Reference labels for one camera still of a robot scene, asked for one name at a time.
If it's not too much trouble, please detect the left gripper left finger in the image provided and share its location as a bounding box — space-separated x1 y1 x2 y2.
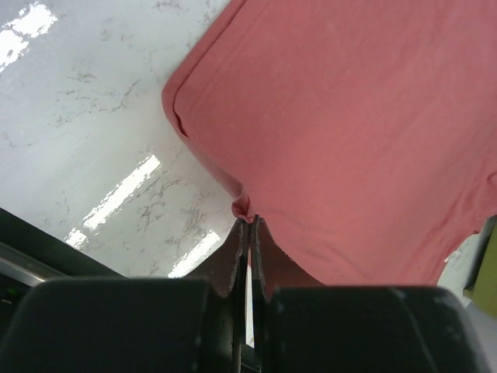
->
186 219 249 298

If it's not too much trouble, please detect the pink t-shirt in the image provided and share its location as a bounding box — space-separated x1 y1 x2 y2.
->
162 1 496 285

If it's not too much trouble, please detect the olive green plastic basket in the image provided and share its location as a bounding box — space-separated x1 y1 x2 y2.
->
464 217 496 319

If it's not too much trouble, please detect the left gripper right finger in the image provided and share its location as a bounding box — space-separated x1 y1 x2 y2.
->
250 215 311 302

